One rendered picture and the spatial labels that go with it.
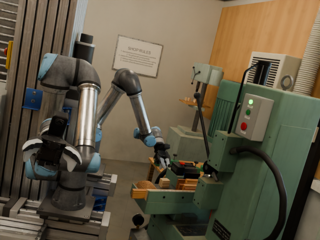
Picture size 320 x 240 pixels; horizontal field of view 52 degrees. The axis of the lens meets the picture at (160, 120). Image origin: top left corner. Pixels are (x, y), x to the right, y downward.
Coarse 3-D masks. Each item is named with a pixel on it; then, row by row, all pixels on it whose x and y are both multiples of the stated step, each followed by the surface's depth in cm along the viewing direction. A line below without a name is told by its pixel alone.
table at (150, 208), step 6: (132, 186) 166; (156, 186) 169; (138, 204) 157; (144, 204) 151; (150, 204) 150; (156, 204) 151; (162, 204) 152; (168, 204) 154; (174, 204) 155; (180, 204) 156; (186, 204) 158; (192, 204) 159; (144, 210) 150; (150, 210) 151; (156, 210) 152; (162, 210) 153; (168, 210) 155; (174, 210) 156; (180, 210) 157; (186, 210) 159; (192, 210) 160; (198, 210) 162; (204, 210) 163; (210, 210) 165
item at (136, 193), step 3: (132, 189) 150; (135, 189) 150; (138, 189) 151; (141, 189) 152; (144, 189) 152; (132, 192) 149; (135, 192) 149; (138, 192) 150; (141, 192) 150; (144, 192) 151; (132, 195) 149; (135, 195) 149; (138, 195) 150; (141, 195) 151; (144, 195) 151; (132, 198) 149; (135, 198) 150; (138, 198) 150; (141, 198) 151; (144, 198) 152
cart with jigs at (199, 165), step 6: (174, 156) 330; (150, 162) 337; (192, 162) 355; (198, 162) 321; (150, 168) 336; (156, 168) 316; (162, 168) 315; (198, 168) 322; (150, 174) 338; (150, 180) 339
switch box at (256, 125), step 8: (248, 96) 124; (256, 96) 121; (248, 104) 124; (256, 104) 120; (264, 104) 119; (272, 104) 120; (240, 112) 127; (256, 112) 119; (264, 112) 120; (240, 120) 127; (248, 120) 123; (256, 120) 119; (264, 120) 121; (240, 128) 126; (248, 128) 122; (256, 128) 120; (264, 128) 122; (248, 136) 122; (256, 136) 121
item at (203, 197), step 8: (200, 184) 140; (208, 184) 137; (216, 184) 139; (200, 192) 140; (208, 192) 139; (216, 192) 140; (200, 200) 139; (208, 200) 140; (216, 200) 141; (200, 208) 139; (208, 208) 141; (216, 208) 143
